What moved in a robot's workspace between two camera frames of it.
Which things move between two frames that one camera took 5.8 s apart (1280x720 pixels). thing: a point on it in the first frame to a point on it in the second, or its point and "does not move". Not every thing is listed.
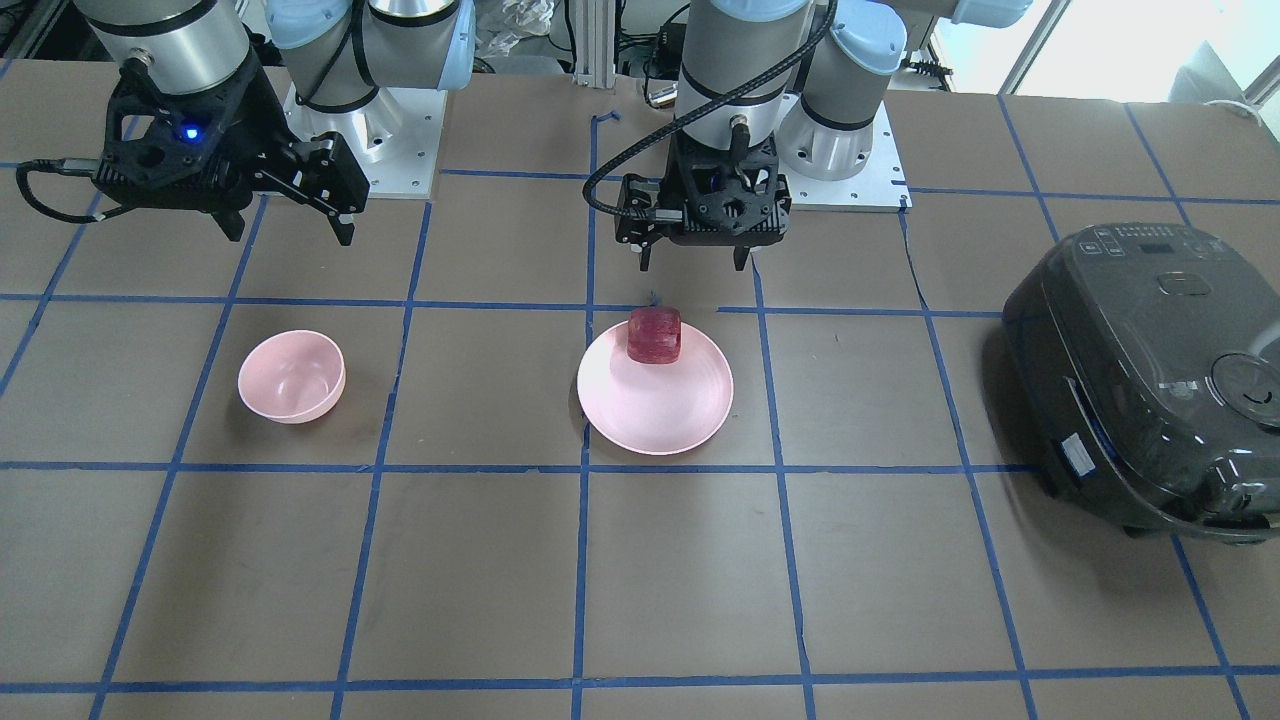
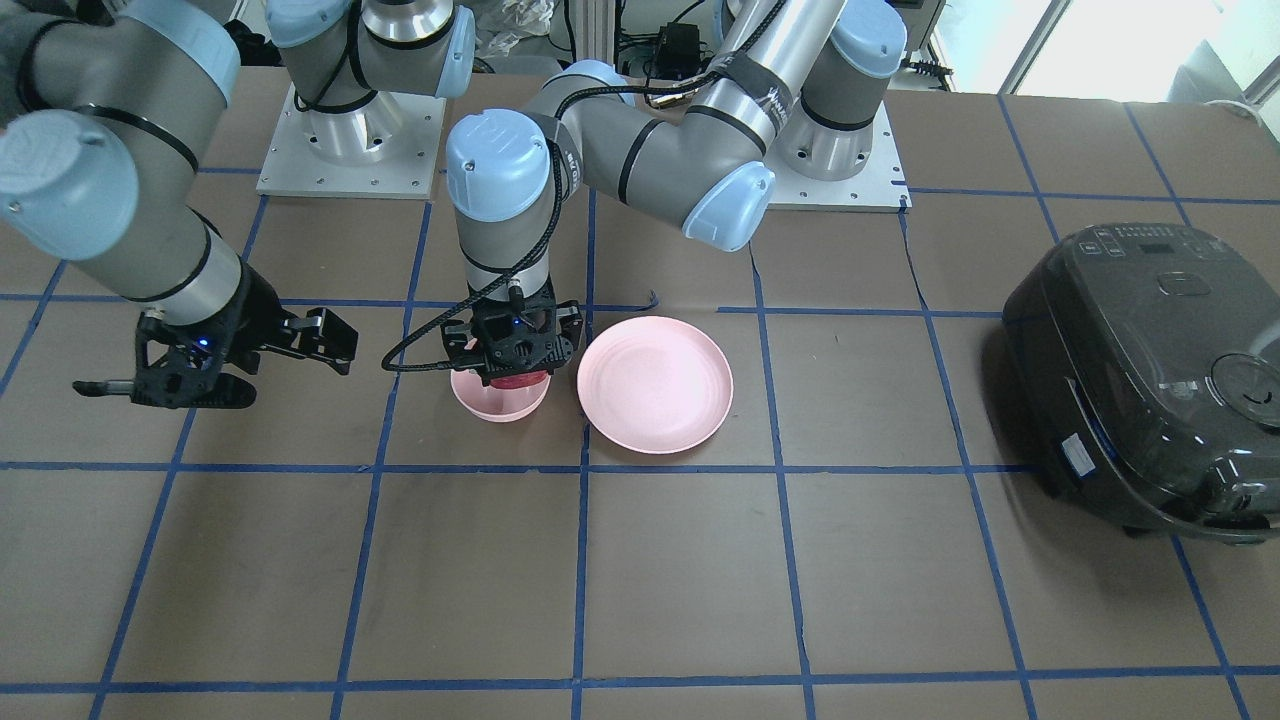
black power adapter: [668, 52] does not move
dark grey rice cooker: [1150, 361] does not move
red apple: [654, 335] to [518, 380]
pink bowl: [292, 376] to [496, 405]
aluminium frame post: [595, 43] does not move
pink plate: [651, 407] does not move
